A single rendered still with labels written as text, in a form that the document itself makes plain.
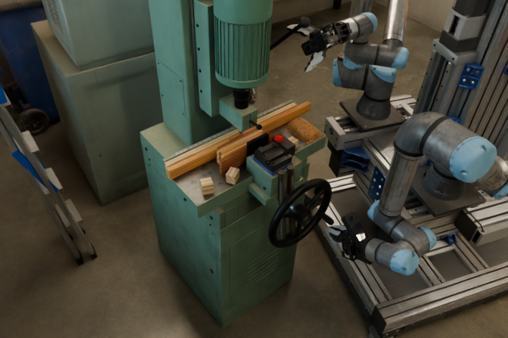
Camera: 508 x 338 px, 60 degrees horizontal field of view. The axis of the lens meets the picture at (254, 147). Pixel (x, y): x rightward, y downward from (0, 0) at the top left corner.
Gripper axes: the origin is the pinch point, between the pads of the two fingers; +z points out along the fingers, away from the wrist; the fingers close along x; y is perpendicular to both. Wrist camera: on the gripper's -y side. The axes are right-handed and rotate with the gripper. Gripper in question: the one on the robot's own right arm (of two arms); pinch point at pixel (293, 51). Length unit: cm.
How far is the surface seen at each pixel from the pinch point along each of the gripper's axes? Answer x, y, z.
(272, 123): 19.9, -31.8, -2.6
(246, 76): 1.7, -6.2, 16.5
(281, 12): -67, -243, -205
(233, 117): 11.8, -25.6, 15.7
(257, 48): -4.2, 0.9, 13.4
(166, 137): 8, -64, 27
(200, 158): 20.3, -31.8, 30.7
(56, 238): 34, -155, 74
